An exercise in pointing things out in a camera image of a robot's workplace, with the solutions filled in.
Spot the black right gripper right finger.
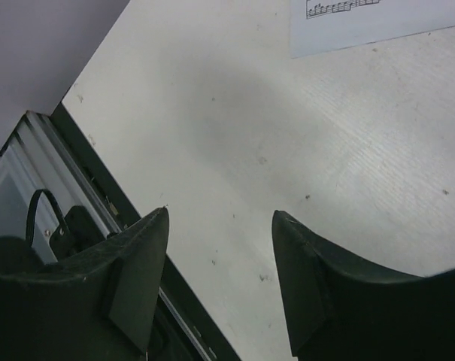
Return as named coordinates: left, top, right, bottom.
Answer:
left=271, top=211, right=455, bottom=360

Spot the sheet music page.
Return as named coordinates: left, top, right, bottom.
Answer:
left=290, top=0, right=455, bottom=58

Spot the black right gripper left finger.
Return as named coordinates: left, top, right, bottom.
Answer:
left=0, top=208, right=169, bottom=360

